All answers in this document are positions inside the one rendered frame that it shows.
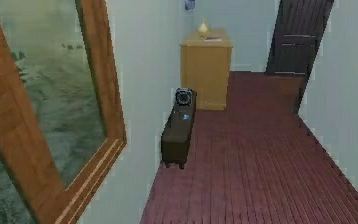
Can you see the small blue card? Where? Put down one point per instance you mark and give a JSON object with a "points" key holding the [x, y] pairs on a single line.
{"points": [[186, 117]]}

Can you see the black alarm clock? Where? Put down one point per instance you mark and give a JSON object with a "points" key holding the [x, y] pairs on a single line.
{"points": [[183, 96]]}

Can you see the dark brown bench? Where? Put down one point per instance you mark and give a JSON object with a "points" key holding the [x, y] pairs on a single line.
{"points": [[177, 133]]}

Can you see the light wooden cabinet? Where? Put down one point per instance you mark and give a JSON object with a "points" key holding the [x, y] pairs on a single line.
{"points": [[205, 70]]}

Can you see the flat book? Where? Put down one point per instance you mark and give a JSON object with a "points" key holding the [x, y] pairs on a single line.
{"points": [[213, 39]]}

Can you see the yellow vase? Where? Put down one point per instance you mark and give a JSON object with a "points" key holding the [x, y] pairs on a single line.
{"points": [[203, 28]]}

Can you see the wooden framed painting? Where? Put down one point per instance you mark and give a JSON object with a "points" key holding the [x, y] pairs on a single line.
{"points": [[57, 100]]}

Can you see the dark brown room door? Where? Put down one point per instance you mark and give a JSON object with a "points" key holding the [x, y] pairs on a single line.
{"points": [[295, 43]]}

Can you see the small blue wall picture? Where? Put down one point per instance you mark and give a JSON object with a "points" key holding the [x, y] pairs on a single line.
{"points": [[189, 4]]}

